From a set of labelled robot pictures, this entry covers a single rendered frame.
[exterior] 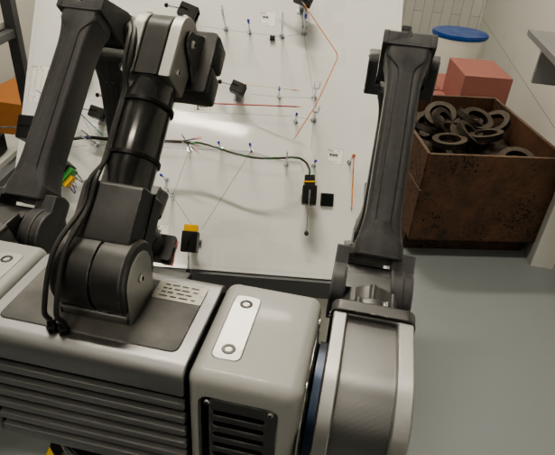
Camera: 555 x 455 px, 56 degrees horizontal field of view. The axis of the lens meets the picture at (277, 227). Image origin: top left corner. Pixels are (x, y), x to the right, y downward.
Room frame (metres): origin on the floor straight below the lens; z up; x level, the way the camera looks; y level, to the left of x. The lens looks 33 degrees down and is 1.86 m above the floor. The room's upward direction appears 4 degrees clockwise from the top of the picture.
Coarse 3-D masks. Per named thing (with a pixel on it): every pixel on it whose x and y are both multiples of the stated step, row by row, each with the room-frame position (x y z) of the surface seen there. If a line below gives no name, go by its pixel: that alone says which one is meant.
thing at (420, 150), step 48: (432, 96) 3.70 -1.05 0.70; (432, 144) 3.01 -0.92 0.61; (480, 144) 3.05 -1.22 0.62; (528, 144) 3.13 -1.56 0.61; (432, 192) 2.67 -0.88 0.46; (480, 192) 2.69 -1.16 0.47; (528, 192) 2.72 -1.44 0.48; (432, 240) 2.78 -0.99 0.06; (480, 240) 2.70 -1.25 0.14; (528, 240) 2.73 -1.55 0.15
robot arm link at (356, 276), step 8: (352, 264) 0.54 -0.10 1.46; (352, 272) 0.51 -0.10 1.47; (360, 272) 0.52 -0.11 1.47; (368, 272) 0.53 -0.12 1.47; (376, 272) 0.53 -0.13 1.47; (384, 272) 0.53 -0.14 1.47; (352, 280) 0.50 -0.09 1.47; (360, 280) 0.50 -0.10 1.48; (368, 280) 0.50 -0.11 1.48; (376, 280) 0.50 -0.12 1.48; (384, 280) 0.50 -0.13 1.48; (384, 288) 0.48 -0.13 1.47
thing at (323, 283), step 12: (204, 276) 1.26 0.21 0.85; (216, 276) 1.26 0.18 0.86; (228, 276) 1.26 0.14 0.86; (240, 276) 1.26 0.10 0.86; (252, 276) 1.26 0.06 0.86; (264, 276) 1.26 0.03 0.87; (276, 276) 1.27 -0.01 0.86; (288, 276) 1.27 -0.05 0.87; (228, 288) 1.26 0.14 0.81; (264, 288) 1.26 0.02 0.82; (276, 288) 1.26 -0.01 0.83; (288, 288) 1.26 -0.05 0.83; (300, 288) 1.26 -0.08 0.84; (312, 288) 1.26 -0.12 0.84; (324, 288) 1.26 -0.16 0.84
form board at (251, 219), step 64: (128, 0) 1.78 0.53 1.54; (192, 0) 1.79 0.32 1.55; (256, 0) 1.80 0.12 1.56; (320, 0) 1.81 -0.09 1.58; (384, 0) 1.82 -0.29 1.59; (256, 64) 1.67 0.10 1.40; (320, 64) 1.68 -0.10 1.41; (192, 128) 1.54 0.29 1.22; (256, 128) 1.54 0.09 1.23; (320, 128) 1.55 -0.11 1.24; (64, 192) 1.40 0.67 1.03; (192, 192) 1.41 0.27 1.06; (256, 192) 1.42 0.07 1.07; (320, 192) 1.43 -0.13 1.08; (192, 256) 1.29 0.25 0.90; (256, 256) 1.30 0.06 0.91; (320, 256) 1.31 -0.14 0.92
